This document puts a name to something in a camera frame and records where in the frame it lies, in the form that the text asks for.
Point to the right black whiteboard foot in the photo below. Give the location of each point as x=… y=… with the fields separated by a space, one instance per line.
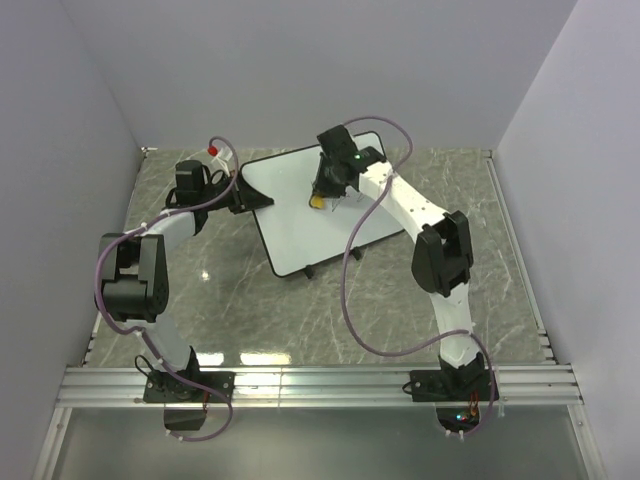
x=356 y=253

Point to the yellow bone-shaped eraser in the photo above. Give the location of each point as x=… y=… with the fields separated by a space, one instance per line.
x=317 y=202

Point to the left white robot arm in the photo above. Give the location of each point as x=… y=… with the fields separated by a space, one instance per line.
x=131 y=283

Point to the aluminium mounting rail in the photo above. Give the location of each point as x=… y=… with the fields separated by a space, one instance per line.
x=377 y=386

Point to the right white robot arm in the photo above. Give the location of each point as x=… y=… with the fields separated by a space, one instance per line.
x=442 y=256

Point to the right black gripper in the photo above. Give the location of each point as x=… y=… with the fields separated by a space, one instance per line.
x=321 y=188

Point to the white whiteboard black frame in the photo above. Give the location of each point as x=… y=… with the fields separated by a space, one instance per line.
x=295 y=235

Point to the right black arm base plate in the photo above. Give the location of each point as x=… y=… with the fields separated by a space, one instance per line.
x=437 y=386

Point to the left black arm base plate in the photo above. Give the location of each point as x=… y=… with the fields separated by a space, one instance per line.
x=161 y=387

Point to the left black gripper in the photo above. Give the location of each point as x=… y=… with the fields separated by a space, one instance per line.
x=246 y=199

